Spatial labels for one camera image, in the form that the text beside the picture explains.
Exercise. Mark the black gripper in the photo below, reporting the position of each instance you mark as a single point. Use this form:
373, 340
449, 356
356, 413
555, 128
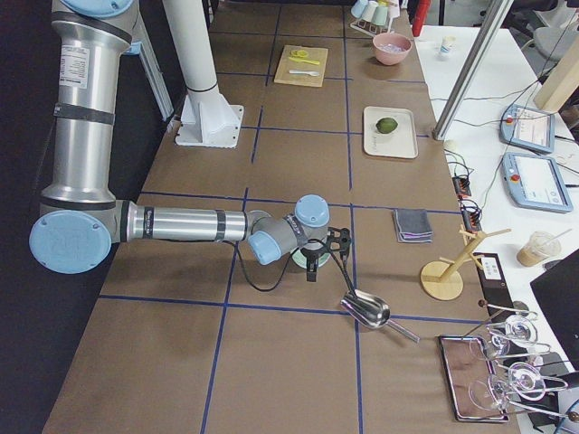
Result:
312, 256

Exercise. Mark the green ceramic bowl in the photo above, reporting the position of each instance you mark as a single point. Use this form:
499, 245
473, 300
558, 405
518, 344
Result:
302, 261

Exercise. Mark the white plastic spoon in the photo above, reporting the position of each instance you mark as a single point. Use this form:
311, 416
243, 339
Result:
306, 73

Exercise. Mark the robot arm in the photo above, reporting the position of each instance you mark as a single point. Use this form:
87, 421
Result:
80, 218

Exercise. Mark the pink bowl with ice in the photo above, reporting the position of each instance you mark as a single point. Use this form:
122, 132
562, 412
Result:
391, 48

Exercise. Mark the metal scoop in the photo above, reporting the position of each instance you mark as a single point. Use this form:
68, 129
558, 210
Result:
373, 312

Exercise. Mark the grey folded cloth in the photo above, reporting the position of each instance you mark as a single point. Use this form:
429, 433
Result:
412, 225

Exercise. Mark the wooden mug stand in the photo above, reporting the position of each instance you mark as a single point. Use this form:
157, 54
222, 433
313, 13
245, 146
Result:
441, 279

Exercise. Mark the white rabbit tray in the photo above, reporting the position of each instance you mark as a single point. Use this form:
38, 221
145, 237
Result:
399, 144

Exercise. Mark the green avocado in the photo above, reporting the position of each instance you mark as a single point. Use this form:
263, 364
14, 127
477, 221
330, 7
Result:
386, 126

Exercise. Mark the black usb hub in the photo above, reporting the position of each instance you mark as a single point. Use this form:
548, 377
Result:
461, 185

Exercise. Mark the black box with label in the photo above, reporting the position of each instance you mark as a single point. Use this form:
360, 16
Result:
492, 280

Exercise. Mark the yellow plastic knife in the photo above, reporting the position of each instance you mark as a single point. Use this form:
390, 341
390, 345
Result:
304, 60

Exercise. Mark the wooden cutting board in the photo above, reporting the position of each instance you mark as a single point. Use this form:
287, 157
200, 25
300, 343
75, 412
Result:
282, 75

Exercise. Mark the lemon slice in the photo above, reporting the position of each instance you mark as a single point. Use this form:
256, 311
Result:
299, 54

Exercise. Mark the iced coffee cup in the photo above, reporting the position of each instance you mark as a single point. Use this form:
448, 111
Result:
539, 247

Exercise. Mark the lower teach pendant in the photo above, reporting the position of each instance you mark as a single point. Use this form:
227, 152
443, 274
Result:
535, 182

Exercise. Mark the teach pendant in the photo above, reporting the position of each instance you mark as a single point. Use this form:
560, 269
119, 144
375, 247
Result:
535, 182
528, 128

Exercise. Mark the upper teach pendant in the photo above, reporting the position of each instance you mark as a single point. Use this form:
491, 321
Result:
528, 128

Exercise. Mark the green cup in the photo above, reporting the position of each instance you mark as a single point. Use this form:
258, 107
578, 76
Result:
380, 15

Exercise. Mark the paper cup blue stripe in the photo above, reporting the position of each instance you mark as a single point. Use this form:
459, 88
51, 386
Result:
446, 46

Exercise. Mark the white cup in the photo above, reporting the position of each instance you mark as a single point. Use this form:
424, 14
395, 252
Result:
368, 12

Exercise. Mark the red object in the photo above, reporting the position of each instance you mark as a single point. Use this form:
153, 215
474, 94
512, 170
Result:
420, 16

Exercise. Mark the white camera mast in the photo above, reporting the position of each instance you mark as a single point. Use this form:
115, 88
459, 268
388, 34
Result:
207, 118

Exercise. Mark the aluminium frame post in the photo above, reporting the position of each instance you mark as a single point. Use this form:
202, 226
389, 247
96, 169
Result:
494, 18

